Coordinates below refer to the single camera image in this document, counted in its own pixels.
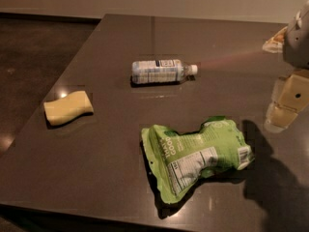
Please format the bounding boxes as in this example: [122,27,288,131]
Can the clear plastic water bottle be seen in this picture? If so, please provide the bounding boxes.
[131,59,198,85]

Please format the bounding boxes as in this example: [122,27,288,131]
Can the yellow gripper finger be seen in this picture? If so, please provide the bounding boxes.
[265,69,309,133]
[262,26,288,53]

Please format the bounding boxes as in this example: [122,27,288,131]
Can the green rice chip bag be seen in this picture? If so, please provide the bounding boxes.
[141,116,254,204]

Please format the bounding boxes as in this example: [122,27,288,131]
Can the yellow sponge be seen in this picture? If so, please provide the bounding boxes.
[43,91,94,126]

